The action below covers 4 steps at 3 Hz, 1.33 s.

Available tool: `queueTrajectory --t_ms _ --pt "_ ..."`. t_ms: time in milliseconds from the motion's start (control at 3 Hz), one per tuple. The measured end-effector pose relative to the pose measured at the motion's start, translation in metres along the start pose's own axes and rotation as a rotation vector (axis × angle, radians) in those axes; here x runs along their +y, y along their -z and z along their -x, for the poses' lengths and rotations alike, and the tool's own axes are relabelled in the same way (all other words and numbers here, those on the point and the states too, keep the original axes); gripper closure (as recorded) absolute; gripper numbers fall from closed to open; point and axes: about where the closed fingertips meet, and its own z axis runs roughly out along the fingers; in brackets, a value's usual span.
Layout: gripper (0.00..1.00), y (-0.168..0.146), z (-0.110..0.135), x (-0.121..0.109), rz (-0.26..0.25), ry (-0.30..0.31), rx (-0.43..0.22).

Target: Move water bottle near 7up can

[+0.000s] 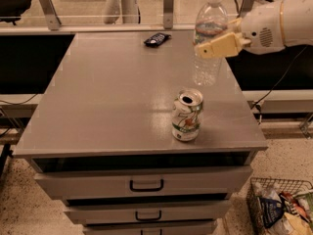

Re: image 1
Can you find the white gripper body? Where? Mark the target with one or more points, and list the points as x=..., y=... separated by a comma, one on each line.
x=261, y=29

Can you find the clear plastic water bottle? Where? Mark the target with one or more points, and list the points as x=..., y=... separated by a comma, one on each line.
x=211, y=21

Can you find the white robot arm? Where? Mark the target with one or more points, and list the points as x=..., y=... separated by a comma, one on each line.
x=296, y=22

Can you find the white green 7up can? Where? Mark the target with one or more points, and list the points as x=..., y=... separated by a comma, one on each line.
x=187, y=114

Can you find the dark blue snack packet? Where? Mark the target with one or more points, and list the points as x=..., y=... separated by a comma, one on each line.
x=157, y=39

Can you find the top grey drawer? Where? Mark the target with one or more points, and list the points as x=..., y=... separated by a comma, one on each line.
x=143, y=183

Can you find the grey drawer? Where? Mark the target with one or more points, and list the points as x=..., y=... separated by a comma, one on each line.
x=143, y=183
x=148, y=212
x=195, y=227

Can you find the grey drawer cabinet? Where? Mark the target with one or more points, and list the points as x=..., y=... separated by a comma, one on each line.
x=109, y=106

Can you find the middle grey drawer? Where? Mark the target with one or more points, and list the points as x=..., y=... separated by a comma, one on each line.
x=148, y=212

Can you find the blue chip bag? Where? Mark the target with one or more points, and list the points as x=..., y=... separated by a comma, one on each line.
x=272, y=211

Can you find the red snack bag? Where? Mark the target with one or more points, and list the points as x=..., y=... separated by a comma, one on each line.
x=291, y=205

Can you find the bottom grey drawer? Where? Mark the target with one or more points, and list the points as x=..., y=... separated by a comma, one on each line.
x=195, y=227

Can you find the yellow snack bag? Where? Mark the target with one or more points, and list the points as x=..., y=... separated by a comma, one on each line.
x=292, y=225

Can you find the black office chair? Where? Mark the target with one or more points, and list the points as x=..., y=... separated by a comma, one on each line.
x=12, y=10

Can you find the right metal bracket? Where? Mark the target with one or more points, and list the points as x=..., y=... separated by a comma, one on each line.
x=247, y=0

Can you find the metal bracket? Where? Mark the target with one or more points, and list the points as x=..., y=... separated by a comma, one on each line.
x=247, y=0
x=168, y=6
x=52, y=20

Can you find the middle metal bracket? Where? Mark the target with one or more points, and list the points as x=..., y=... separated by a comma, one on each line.
x=168, y=6

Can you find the wire basket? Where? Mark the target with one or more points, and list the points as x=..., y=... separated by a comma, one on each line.
x=254, y=207

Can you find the left metal bracket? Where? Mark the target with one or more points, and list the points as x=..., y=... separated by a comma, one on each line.
x=52, y=20

